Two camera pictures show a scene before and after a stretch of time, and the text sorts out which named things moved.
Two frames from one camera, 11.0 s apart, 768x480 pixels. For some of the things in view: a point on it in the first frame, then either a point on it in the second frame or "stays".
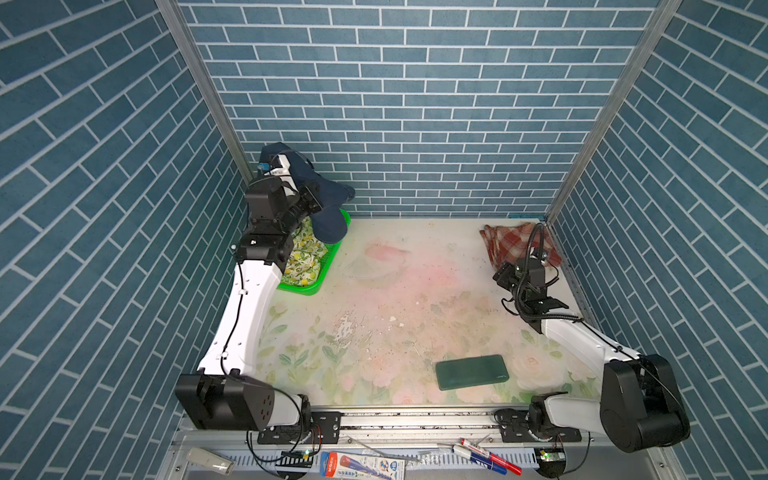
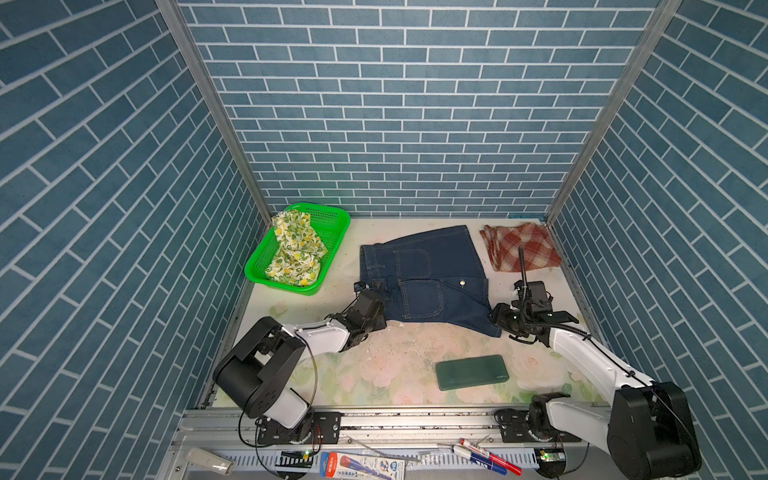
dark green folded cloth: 471,371 stays
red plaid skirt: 504,244 stays
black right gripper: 504,273 → 498,317
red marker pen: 491,457 stays
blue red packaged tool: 337,465 stays
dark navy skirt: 329,223 → 434,276
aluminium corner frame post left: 174,15 stays
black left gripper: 309,200 → 380,318
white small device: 209,460 stays
